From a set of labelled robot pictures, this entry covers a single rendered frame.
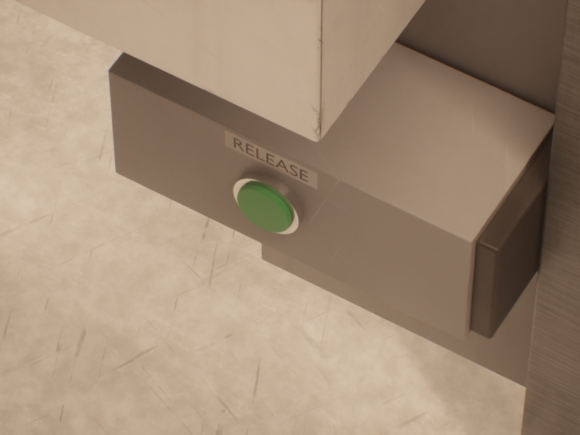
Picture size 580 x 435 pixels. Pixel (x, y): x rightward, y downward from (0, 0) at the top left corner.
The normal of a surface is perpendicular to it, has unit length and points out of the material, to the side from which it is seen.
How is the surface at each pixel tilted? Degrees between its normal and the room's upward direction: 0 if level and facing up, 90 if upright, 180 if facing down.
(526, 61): 90
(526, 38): 90
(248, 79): 90
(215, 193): 90
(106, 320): 0
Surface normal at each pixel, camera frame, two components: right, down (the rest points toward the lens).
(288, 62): -0.51, 0.69
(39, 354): 0.00, -0.59
